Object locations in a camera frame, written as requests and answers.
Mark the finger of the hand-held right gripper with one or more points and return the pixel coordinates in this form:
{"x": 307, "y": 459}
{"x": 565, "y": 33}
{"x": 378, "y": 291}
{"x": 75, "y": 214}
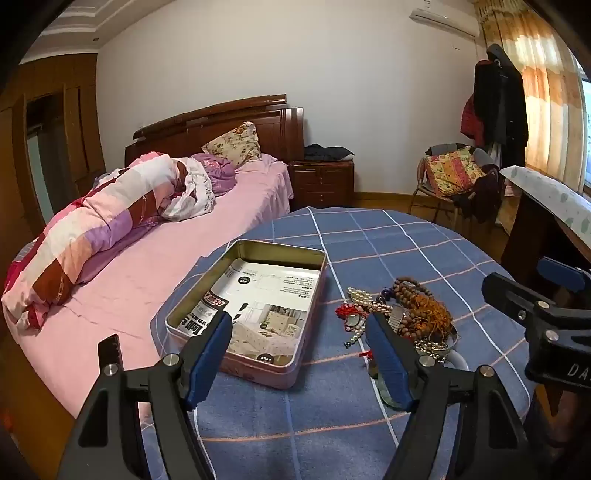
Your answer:
{"x": 561, "y": 273}
{"x": 508, "y": 288}

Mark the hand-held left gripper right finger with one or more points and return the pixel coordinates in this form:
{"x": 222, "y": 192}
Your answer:
{"x": 389, "y": 362}

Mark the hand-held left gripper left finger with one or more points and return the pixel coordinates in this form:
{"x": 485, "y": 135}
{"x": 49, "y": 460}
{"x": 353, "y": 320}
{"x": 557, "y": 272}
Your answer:
{"x": 211, "y": 355}

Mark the pink metal tin box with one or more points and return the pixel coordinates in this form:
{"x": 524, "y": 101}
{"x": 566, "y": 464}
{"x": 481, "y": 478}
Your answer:
{"x": 258, "y": 364}

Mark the silver engraved bangle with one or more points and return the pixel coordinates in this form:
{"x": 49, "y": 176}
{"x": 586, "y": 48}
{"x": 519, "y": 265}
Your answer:
{"x": 450, "y": 339}

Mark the dark wooden desk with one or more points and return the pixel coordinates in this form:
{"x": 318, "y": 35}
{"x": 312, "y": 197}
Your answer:
{"x": 526, "y": 240}

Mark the white patterned desk cover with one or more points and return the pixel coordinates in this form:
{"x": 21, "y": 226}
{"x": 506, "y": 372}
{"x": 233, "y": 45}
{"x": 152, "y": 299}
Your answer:
{"x": 549, "y": 191}

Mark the printed paper leaflet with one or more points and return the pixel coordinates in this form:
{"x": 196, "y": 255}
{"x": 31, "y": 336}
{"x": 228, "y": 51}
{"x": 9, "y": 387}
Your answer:
{"x": 268, "y": 295}

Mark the dark garment on chair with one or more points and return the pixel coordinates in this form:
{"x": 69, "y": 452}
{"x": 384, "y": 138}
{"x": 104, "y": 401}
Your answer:
{"x": 482, "y": 196}

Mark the bed with pink sheet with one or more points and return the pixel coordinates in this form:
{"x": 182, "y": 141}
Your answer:
{"x": 152, "y": 277}

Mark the blue plaid tablecloth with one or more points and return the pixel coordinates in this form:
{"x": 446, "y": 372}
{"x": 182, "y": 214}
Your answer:
{"x": 369, "y": 244}

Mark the rattan chair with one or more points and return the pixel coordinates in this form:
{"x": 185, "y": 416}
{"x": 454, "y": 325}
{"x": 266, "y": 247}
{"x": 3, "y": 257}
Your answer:
{"x": 422, "y": 194}

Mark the colourful patchwork cushion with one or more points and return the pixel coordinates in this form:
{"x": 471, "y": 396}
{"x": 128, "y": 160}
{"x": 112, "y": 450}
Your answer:
{"x": 452, "y": 173}

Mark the pink patchwork quilt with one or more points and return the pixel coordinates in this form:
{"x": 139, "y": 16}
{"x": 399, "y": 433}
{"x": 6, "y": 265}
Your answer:
{"x": 92, "y": 230}

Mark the red hanging jacket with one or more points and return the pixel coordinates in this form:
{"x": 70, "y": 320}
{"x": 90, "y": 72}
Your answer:
{"x": 468, "y": 117}

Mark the purple blanket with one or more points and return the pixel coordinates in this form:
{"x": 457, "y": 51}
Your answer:
{"x": 221, "y": 177}

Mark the black hanging coat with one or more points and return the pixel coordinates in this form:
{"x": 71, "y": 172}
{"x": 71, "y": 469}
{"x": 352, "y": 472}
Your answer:
{"x": 501, "y": 101}

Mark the orange patterned curtain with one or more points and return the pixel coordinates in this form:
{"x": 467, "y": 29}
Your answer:
{"x": 540, "y": 92}

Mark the dark wooden nightstand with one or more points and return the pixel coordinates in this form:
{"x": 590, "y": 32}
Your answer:
{"x": 321, "y": 184}

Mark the floral pillow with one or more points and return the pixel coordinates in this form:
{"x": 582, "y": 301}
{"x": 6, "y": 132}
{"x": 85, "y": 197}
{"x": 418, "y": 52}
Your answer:
{"x": 233, "y": 143}

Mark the dark folded clothes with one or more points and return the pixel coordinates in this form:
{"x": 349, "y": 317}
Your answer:
{"x": 328, "y": 152}

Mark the dark wooden headboard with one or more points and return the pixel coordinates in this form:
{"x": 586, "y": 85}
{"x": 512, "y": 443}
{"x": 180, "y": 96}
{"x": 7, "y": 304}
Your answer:
{"x": 194, "y": 122}

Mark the brown wooden wardrobe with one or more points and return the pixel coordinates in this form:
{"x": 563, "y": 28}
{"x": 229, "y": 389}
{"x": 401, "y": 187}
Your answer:
{"x": 51, "y": 147}

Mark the white air conditioner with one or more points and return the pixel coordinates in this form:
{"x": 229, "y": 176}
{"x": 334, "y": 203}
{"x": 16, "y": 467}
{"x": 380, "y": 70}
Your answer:
{"x": 445, "y": 21}

